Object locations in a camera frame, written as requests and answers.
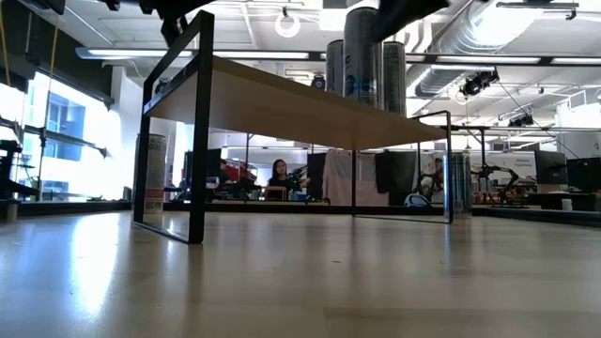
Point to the white banner with text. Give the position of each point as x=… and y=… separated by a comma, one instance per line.
x=502, y=162

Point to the silver ventilation duct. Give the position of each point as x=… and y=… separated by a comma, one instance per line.
x=469, y=33

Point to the white and blue helmet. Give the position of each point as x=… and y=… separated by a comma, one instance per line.
x=417, y=201

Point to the grey block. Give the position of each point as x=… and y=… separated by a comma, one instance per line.
x=7, y=211

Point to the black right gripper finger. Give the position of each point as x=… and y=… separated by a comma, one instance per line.
x=408, y=11

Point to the black window beam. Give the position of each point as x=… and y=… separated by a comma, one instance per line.
x=61, y=136

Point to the narrow black cloth panel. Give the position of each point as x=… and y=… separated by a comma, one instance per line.
x=315, y=176

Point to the white can with red band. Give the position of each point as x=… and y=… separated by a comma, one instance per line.
x=158, y=164

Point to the black monitor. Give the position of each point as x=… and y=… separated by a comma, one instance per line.
x=584, y=173
x=214, y=164
x=550, y=166

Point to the white hanging cloth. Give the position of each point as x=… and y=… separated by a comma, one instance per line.
x=338, y=178

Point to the silver beverage can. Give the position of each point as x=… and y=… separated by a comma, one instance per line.
x=462, y=183

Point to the wide black hanging cloth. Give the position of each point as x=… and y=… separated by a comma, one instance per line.
x=396, y=171

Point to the white can with blue band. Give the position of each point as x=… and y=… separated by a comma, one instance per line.
x=361, y=61

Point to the black articulated equipment stand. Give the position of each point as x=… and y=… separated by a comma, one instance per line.
x=7, y=164

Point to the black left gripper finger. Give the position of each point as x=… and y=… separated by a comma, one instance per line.
x=174, y=30

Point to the white cup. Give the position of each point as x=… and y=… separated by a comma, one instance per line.
x=566, y=204

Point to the red and black equipment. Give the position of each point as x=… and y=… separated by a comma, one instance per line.
x=235, y=169

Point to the seated person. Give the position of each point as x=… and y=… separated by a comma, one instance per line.
x=280, y=171

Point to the long ceiling light bar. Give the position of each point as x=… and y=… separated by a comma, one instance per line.
x=263, y=55

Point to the wooden shelf with black frame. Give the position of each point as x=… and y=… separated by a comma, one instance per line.
x=282, y=108

